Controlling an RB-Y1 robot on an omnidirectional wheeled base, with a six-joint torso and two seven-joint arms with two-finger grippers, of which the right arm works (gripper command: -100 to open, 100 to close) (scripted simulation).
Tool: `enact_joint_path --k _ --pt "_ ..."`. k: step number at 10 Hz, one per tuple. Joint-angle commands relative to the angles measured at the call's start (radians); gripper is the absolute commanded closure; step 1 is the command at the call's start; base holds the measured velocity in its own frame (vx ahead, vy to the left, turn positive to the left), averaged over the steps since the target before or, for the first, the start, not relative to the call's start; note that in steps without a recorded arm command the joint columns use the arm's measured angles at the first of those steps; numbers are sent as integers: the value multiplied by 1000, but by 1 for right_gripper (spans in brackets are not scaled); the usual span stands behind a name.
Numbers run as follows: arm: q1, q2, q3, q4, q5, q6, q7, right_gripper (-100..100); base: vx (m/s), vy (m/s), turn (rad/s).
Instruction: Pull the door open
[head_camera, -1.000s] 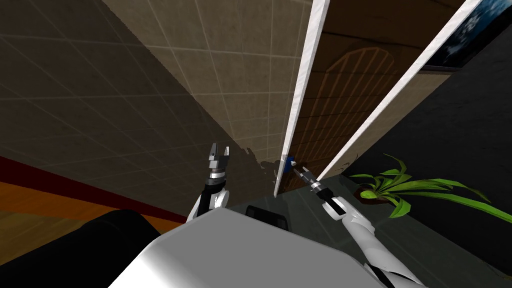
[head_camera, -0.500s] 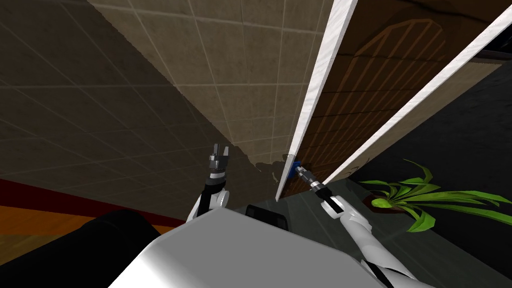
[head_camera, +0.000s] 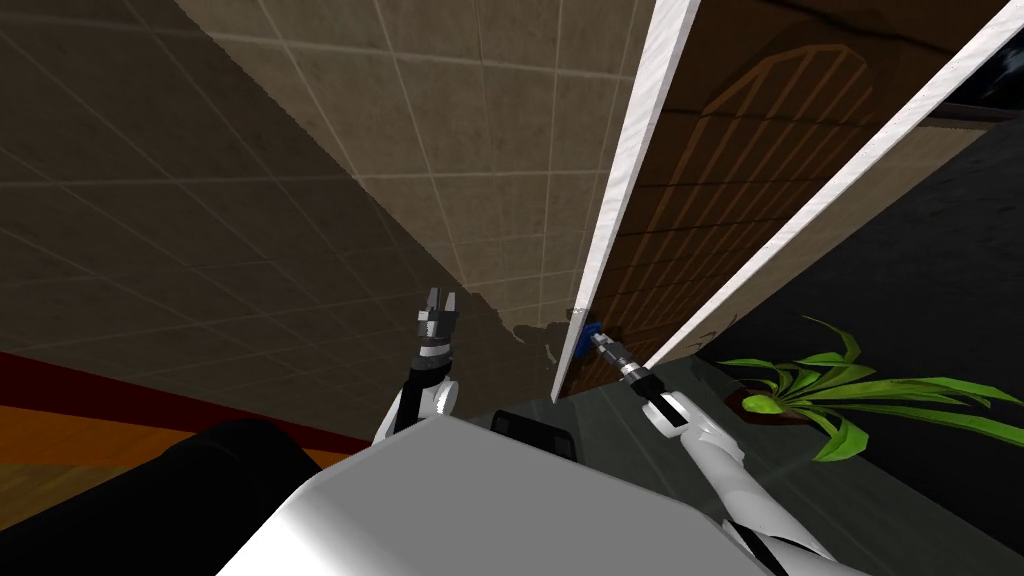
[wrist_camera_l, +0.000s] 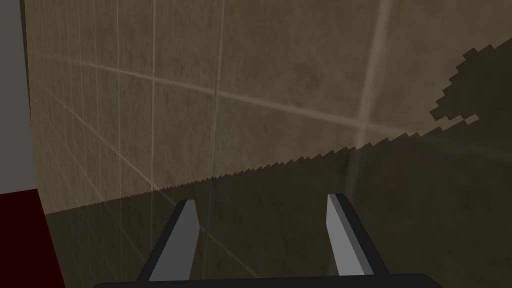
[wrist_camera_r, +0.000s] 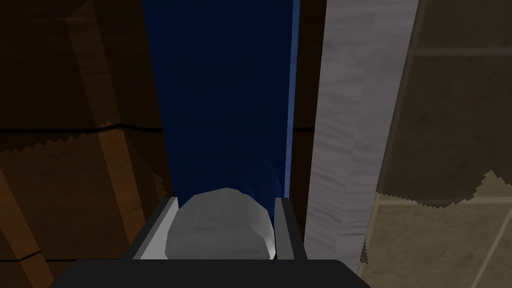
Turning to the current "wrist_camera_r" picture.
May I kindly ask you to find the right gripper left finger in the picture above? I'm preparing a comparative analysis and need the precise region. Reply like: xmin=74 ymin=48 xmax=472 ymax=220
xmin=124 ymin=196 xmax=180 ymax=261

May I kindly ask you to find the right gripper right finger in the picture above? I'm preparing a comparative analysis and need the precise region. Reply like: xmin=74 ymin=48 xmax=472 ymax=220
xmin=274 ymin=197 xmax=309 ymax=261

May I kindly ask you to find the grey round door knob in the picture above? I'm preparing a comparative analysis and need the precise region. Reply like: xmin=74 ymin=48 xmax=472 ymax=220
xmin=164 ymin=187 xmax=277 ymax=261

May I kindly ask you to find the dark blue door leaf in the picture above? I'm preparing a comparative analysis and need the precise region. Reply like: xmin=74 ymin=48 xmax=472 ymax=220
xmin=140 ymin=0 xmax=301 ymax=225

